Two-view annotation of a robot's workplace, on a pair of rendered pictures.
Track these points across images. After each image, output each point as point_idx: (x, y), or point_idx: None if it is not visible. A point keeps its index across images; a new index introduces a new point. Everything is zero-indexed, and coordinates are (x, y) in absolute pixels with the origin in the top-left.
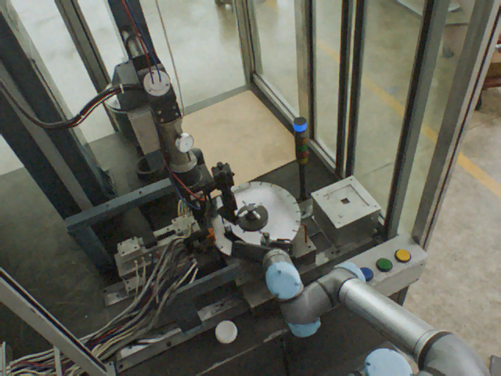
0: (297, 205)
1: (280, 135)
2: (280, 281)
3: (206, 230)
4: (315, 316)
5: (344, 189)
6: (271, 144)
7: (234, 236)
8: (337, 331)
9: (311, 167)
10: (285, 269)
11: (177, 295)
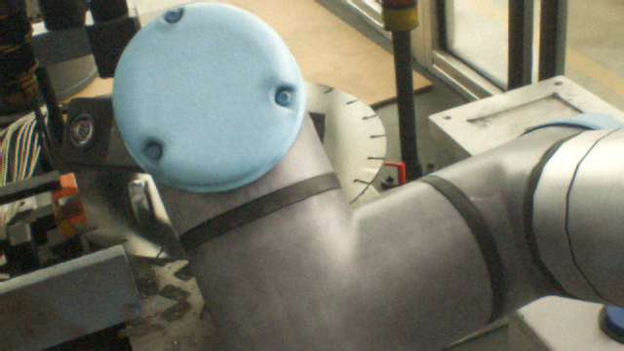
0: (376, 122)
1: (357, 54)
2: (178, 64)
3: (49, 175)
4: (399, 333)
5: (535, 106)
6: (329, 71)
7: (147, 199)
8: None
9: (437, 112)
10: (213, 4)
11: None
